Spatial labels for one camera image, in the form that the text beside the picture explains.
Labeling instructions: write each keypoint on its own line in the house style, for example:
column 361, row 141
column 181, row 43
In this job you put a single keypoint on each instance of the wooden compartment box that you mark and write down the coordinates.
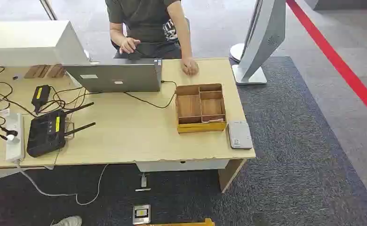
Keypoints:
column 201, row 107

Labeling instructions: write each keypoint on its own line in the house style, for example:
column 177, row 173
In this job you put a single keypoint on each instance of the card in wooden box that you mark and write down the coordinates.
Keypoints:
column 213, row 119

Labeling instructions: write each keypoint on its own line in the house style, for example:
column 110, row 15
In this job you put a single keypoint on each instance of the person's left hand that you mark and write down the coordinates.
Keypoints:
column 189, row 66

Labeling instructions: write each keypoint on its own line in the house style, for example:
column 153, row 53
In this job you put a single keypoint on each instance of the person's hand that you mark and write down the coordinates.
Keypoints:
column 128, row 45
column 189, row 66

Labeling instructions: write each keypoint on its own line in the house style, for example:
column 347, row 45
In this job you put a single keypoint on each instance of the white desk drawer unit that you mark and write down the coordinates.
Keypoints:
column 183, row 164

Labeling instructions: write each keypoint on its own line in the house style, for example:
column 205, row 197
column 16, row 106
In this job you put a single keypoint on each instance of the grey card reader device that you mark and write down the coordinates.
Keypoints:
column 240, row 134

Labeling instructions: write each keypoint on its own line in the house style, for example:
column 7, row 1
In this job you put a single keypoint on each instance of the silver laptop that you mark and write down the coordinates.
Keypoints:
column 118, row 76

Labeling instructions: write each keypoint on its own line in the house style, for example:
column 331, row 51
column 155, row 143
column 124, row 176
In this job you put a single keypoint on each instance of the person's right hand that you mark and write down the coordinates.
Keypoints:
column 128, row 45

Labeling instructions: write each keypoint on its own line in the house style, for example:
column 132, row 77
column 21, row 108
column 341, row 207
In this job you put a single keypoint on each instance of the person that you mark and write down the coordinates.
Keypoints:
column 146, row 21

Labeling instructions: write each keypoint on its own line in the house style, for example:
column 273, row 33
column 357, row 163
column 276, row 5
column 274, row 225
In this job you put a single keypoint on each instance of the white standing kiosk display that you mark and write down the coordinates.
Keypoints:
column 258, row 40

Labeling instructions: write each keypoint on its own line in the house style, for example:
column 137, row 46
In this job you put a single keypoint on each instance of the silver floor socket plate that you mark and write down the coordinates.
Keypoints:
column 141, row 214

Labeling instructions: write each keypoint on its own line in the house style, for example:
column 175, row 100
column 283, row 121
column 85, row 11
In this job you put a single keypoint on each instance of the black router with antennas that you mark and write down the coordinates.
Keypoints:
column 46, row 132

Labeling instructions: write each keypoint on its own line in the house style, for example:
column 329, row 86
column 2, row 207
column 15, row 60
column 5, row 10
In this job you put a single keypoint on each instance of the black power adapter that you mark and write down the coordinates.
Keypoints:
column 40, row 97

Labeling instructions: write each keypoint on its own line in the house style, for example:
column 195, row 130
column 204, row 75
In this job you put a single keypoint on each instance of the wooden slat stand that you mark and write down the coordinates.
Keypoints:
column 44, row 71

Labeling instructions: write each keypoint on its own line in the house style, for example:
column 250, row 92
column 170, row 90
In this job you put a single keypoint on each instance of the white shoe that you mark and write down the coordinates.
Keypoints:
column 67, row 221

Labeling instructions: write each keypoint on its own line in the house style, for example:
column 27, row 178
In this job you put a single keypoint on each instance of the white power strip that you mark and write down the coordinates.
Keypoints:
column 15, row 137

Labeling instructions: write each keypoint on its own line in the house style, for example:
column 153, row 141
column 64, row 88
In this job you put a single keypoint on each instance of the white monitor back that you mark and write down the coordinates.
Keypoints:
column 24, row 42

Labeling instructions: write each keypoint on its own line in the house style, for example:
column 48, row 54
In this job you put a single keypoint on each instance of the small white floor bracket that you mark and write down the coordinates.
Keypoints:
column 143, row 182

